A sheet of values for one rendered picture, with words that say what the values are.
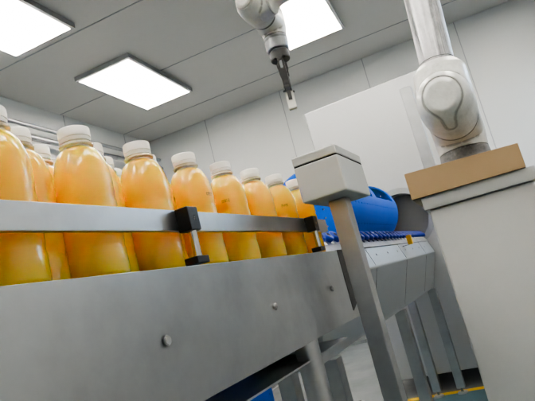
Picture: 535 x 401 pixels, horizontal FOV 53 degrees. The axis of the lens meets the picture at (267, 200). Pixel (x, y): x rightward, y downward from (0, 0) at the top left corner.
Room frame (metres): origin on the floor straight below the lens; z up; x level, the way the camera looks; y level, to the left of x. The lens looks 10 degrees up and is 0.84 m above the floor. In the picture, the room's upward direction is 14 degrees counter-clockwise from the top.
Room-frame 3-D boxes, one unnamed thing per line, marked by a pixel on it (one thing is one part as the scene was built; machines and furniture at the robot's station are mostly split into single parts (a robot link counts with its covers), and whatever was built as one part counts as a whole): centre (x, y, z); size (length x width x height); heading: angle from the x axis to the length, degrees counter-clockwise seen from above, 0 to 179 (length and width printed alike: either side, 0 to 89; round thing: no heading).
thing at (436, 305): (3.32, -0.83, 0.31); 0.06 x 0.06 x 0.63; 67
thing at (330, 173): (1.18, -0.15, 1.05); 0.20 x 0.10 x 0.10; 157
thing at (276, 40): (1.91, -0.18, 1.74); 0.09 x 0.09 x 0.06
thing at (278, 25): (1.90, -0.18, 1.85); 0.13 x 0.11 x 0.16; 157
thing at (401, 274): (2.44, -0.38, 0.79); 2.17 x 0.29 x 0.34; 157
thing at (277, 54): (1.91, -0.18, 1.66); 0.08 x 0.07 x 0.09; 172
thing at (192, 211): (0.73, 0.11, 0.94); 0.03 x 0.02 x 0.08; 157
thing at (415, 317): (3.38, -0.70, 0.31); 0.06 x 0.06 x 0.63; 67
